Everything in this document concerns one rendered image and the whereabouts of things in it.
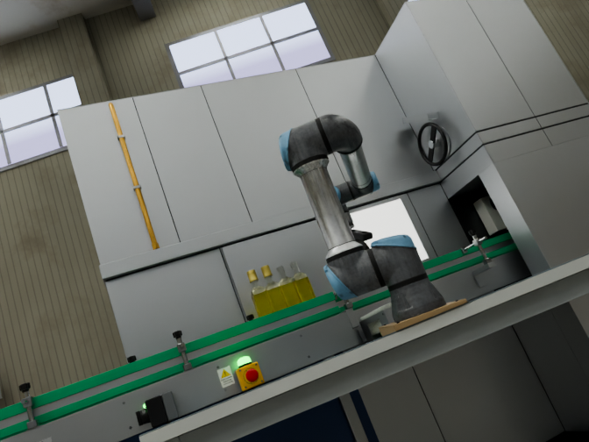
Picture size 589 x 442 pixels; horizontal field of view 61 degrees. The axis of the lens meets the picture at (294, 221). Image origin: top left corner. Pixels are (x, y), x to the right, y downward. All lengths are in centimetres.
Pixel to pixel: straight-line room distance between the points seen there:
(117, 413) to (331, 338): 73
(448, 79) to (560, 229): 81
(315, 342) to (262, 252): 51
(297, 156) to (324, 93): 116
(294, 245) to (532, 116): 125
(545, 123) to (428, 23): 72
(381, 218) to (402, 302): 97
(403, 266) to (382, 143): 124
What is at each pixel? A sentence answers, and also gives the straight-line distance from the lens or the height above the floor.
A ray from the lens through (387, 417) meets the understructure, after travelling 217.
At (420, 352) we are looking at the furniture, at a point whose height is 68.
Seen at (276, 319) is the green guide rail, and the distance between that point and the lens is 177.
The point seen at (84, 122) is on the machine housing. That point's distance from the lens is 238.
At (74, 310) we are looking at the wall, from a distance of 556.
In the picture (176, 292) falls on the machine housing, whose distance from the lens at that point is 205.
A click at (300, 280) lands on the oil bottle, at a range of 194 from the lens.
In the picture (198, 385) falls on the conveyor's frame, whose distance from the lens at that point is 169.
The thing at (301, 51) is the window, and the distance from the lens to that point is 622.
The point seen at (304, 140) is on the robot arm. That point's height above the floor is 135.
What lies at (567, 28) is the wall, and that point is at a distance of 725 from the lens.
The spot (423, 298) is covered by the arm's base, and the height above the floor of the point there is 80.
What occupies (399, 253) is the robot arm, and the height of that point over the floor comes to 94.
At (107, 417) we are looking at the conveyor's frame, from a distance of 170.
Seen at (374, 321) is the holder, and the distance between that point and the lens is 177.
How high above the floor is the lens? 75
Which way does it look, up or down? 16 degrees up
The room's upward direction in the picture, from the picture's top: 22 degrees counter-clockwise
